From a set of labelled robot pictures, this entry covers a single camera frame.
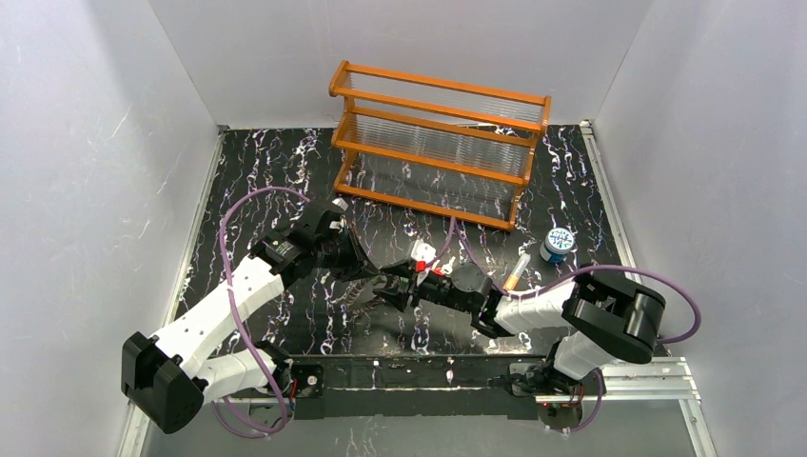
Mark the metal oval keyring holder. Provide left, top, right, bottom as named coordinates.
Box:
left=342, top=276, right=390, bottom=317

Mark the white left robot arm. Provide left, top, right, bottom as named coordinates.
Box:
left=121, top=198, right=379, bottom=434

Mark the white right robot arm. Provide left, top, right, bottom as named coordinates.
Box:
left=373, top=261, right=666, bottom=385

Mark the orange capped tube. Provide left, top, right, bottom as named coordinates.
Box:
left=502, top=253, right=531, bottom=291

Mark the blue lidded jar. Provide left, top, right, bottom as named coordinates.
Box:
left=539, top=227, right=576, bottom=265

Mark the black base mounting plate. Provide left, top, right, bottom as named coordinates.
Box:
left=248, top=354, right=584, bottom=430

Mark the orange wooden rack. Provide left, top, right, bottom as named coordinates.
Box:
left=328, top=61, right=552, bottom=231

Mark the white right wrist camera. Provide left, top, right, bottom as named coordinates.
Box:
left=409, top=240, right=437, bottom=272

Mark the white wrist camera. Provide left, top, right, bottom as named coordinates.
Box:
left=331, top=197, right=348, bottom=213
left=409, top=240, right=437, bottom=272

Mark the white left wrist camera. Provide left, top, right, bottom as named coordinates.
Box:
left=331, top=197, right=348, bottom=213

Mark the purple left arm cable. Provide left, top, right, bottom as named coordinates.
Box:
left=210, top=186, right=311, bottom=440

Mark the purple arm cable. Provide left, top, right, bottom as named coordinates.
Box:
left=441, top=215, right=703, bottom=434
left=210, top=186, right=311, bottom=440

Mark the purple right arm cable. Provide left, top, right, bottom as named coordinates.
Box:
left=441, top=215, right=703, bottom=434

